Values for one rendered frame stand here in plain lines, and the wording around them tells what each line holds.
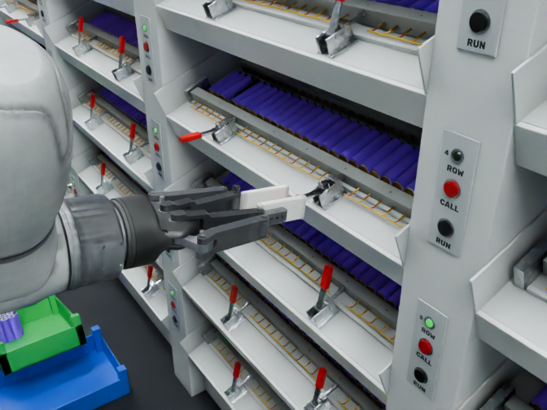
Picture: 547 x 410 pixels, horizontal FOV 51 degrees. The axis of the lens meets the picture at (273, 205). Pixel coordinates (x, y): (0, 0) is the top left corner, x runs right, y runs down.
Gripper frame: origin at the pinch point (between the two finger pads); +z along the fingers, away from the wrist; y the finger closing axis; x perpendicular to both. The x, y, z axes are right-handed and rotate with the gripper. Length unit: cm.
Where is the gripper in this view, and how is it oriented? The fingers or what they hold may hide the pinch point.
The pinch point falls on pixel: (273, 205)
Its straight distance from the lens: 70.7
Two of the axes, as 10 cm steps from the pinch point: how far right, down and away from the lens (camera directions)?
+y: 5.7, 3.9, -7.2
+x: 1.1, -9.1, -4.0
